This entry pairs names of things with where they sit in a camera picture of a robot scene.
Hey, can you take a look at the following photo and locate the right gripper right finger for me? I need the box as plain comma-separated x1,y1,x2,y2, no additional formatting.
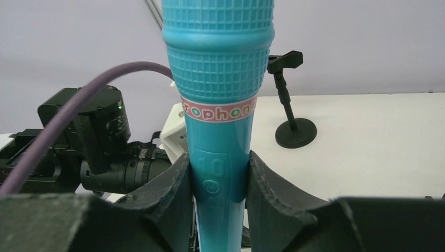
247,152,444,251

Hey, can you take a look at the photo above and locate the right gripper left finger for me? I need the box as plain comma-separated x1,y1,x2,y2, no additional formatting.
1,154,193,251

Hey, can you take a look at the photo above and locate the blue toy microphone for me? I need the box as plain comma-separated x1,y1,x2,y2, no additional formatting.
162,1,275,251

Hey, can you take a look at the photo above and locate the round base mic stand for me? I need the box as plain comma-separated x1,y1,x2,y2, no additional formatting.
267,50,317,149

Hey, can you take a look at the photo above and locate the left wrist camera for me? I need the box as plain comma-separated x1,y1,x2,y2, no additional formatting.
160,102,188,163

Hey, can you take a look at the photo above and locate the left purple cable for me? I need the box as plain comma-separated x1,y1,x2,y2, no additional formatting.
0,61,175,196

